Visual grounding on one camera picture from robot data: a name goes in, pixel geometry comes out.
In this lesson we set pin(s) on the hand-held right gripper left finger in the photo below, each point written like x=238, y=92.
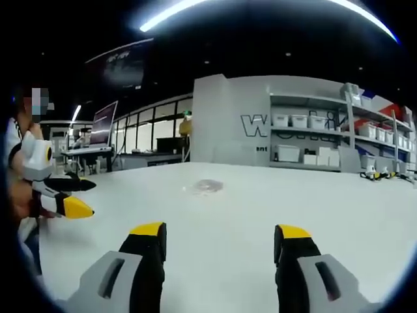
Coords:
x=107, y=277

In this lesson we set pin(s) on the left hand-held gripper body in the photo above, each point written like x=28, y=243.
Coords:
x=36, y=159

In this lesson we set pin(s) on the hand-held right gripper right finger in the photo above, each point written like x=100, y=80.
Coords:
x=322, y=277

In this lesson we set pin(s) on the clear resealable bag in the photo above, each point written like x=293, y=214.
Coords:
x=207, y=186

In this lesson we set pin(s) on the yellow bag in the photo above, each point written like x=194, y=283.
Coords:
x=185, y=127

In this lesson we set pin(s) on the person's left hand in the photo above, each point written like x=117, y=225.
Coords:
x=23, y=200

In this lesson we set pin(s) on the person's white striped clothing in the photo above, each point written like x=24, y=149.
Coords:
x=13, y=133

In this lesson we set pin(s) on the spare hand-held gripper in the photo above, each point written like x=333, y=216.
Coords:
x=374, y=174
x=405, y=176

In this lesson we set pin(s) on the small white carton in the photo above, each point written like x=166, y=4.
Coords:
x=310, y=159

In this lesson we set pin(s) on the large white storage box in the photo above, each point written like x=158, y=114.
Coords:
x=287, y=154

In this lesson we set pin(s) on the dark hanging display screen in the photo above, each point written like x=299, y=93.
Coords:
x=125, y=62

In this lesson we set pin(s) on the grey shelf unit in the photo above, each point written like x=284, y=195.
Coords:
x=306, y=137

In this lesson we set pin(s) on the row of white storage bins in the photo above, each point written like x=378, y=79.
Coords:
x=384, y=134

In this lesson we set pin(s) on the grey metal rack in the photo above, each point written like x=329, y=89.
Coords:
x=378, y=114

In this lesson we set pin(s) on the curved ceiling light strip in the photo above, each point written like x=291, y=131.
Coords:
x=371, y=18

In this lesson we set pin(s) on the grey desk with frame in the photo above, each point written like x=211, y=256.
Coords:
x=86, y=152

